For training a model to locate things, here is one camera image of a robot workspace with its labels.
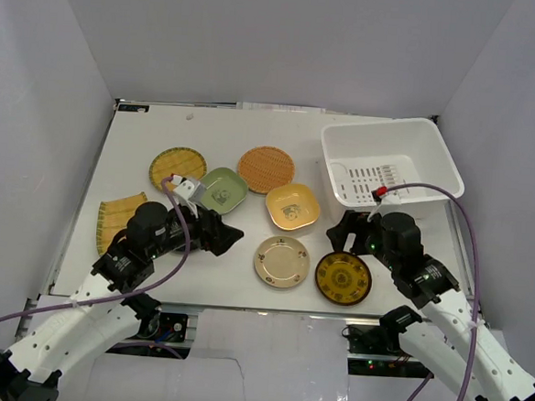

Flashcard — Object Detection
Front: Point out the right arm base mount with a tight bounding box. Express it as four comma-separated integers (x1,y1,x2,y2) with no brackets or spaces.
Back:
341,324,429,379

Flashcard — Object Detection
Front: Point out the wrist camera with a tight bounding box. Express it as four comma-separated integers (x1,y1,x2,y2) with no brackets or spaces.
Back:
170,174,207,214
372,187,401,206

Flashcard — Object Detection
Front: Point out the dark gold-patterned round plate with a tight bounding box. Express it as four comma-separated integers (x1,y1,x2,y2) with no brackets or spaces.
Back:
314,252,373,307

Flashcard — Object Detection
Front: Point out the white plastic bin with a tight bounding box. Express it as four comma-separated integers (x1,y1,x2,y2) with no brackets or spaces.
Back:
321,118,465,219

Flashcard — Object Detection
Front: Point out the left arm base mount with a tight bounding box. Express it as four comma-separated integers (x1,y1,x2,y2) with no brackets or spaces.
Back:
110,310,190,358

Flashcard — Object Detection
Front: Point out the rectangular bamboo tray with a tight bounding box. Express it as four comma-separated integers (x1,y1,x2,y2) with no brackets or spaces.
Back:
95,191,147,256

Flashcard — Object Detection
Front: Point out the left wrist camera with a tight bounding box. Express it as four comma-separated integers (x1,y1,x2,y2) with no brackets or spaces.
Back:
170,174,207,214

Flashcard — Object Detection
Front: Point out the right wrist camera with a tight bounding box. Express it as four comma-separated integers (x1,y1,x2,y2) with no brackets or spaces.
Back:
372,187,401,206

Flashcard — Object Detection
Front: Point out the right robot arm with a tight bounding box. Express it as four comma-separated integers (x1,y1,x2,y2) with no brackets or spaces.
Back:
327,210,535,401

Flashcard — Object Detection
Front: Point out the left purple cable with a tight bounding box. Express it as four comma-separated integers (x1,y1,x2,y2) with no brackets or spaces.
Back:
0,167,195,401

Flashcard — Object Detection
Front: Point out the round orange woven plate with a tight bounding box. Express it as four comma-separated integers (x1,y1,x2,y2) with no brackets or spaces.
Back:
237,146,296,195

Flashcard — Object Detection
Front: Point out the green square plate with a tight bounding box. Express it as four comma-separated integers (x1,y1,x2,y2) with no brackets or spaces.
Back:
200,167,248,215

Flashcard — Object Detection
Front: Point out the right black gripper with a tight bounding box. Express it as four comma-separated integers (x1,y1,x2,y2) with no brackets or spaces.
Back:
323,209,402,272

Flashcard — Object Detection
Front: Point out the purple cable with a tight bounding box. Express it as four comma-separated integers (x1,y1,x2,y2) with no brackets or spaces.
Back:
0,167,195,401
372,180,492,401

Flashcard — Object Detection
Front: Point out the round green-rimmed bamboo plate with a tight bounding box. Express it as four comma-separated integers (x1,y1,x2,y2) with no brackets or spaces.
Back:
148,146,207,191

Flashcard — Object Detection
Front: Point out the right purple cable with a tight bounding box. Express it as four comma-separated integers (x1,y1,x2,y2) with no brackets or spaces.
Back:
372,180,492,401

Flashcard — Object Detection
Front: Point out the yellow square plate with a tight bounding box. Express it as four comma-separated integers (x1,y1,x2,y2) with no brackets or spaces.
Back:
266,183,321,232

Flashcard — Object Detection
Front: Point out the cream floral round plate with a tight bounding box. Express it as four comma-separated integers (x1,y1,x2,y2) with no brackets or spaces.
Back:
253,235,311,289

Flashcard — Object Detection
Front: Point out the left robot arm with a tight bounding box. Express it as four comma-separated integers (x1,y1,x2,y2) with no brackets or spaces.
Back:
0,201,244,401

